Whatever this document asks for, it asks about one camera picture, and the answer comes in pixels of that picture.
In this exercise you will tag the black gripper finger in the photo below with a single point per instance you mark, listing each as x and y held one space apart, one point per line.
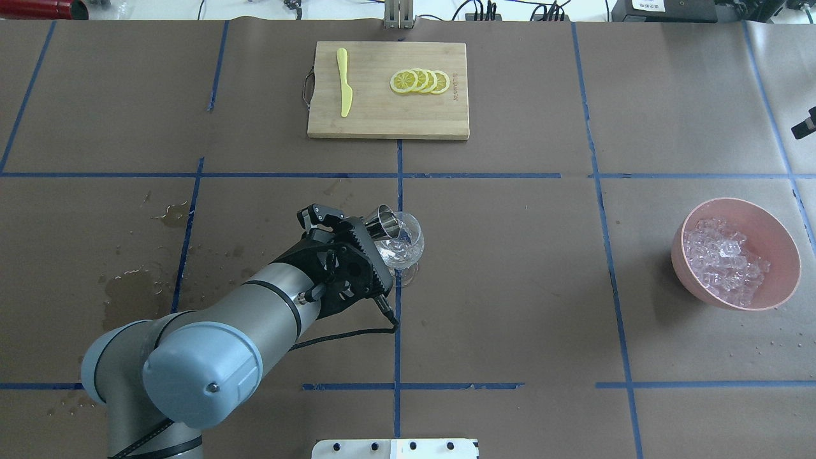
805 127

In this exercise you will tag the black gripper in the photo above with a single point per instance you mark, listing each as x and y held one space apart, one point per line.
305 245

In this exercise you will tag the steel cocktail jigger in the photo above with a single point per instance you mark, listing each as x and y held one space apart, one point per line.
382 224

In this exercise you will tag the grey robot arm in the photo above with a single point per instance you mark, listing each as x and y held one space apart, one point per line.
164 381

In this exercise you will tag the clear wine glass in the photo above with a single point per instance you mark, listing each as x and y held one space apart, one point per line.
402 254

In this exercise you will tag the pile of ice cubes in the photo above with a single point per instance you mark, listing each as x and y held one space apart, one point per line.
721 258

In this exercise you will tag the pink bowl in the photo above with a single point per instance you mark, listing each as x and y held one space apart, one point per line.
767 236

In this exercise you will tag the yellow plastic knife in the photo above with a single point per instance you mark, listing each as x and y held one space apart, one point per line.
345 90

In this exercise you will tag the bamboo cutting board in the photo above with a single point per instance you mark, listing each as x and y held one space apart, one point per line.
379 113

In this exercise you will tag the black box device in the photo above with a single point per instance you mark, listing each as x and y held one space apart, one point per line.
664 11

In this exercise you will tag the red cylinder bottle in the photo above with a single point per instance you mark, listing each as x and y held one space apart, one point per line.
50 10

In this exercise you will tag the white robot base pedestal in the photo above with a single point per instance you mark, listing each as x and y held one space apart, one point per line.
397 448

